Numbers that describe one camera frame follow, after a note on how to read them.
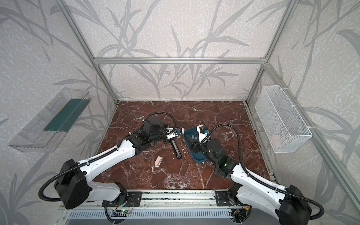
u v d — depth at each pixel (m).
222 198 0.74
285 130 0.61
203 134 0.63
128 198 0.72
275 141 0.72
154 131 0.60
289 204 0.40
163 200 0.74
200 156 0.87
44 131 0.64
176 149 0.90
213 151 0.56
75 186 0.39
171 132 0.63
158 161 0.85
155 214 0.77
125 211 0.70
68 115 0.64
